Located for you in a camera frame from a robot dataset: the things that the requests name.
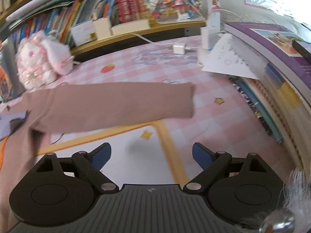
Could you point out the pink checkered desk mat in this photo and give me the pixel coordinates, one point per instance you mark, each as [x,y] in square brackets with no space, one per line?
[160,151]

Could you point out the row of shelf books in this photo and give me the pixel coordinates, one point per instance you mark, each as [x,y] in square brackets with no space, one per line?
[74,22]

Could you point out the stack of books purple cover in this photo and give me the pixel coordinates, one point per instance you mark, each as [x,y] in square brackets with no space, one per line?
[267,49]

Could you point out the white paper sheet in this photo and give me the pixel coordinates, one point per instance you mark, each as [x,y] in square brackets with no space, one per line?
[222,59]

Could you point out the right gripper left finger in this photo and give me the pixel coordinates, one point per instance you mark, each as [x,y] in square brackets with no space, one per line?
[88,168]

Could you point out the purple and mauve sweater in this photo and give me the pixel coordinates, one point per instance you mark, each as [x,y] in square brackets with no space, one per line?
[81,108]

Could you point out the white pink plush bunny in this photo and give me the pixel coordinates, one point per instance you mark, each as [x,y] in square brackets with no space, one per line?
[41,59]

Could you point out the white power adapter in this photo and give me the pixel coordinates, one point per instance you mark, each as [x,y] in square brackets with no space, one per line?
[179,48]

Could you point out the colourful flower bouquet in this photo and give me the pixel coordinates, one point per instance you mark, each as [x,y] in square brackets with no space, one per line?
[184,9]

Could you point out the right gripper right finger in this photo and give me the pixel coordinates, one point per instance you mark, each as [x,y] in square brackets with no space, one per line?
[214,168]

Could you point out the Harry Potter book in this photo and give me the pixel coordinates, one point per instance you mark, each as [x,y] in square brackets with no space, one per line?
[11,87]

